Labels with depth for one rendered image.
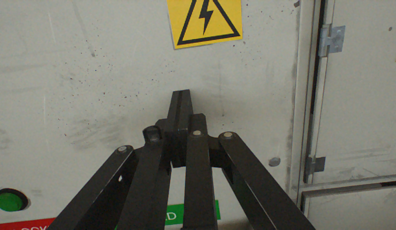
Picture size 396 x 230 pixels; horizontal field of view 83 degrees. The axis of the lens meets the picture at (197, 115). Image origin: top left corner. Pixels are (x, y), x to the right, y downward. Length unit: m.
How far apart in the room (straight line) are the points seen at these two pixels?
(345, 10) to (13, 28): 0.48
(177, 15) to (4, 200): 0.27
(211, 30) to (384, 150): 0.59
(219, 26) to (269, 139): 0.12
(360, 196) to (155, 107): 0.67
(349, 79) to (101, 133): 0.48
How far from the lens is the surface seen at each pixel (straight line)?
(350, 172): 0.70
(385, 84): 0.61
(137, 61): 0.20
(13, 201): 0.34
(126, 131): 0.23
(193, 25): 0.19
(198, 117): 0.17
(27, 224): 0.38
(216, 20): 0.19
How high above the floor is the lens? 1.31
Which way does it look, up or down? 27 degrees down
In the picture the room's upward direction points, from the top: 9 degrees counter-clockwise
